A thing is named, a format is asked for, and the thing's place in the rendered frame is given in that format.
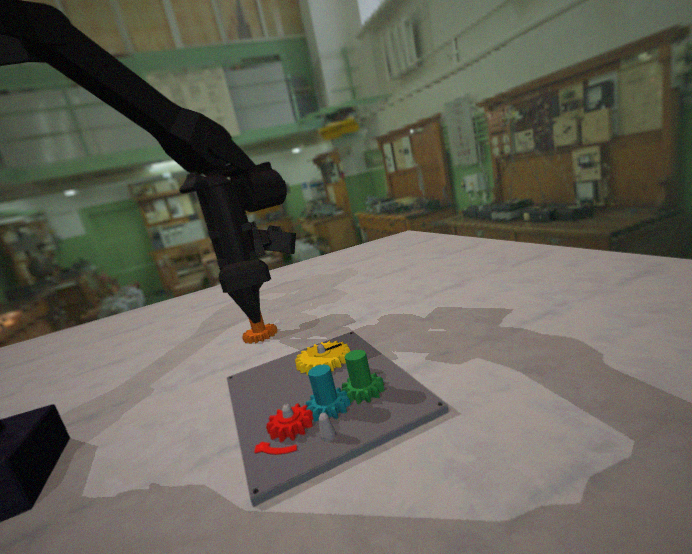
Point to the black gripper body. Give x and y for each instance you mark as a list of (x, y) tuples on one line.
[(233, 244)]

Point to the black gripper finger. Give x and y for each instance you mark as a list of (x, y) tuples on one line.
[(248, 299)]

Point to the orange gear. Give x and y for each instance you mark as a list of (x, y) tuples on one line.
[(259, 332)]

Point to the green gear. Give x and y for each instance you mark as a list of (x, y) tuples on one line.
[(361, 385)]

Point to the red gear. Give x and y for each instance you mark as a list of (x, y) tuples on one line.
[(290, 427)]

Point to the teal gear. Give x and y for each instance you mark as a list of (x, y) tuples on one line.
[(326, 397)]

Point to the yellow gear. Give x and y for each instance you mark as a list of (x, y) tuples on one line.
[(334, 356)]

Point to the red curved arrow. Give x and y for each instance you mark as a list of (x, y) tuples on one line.
[(264, 447)]

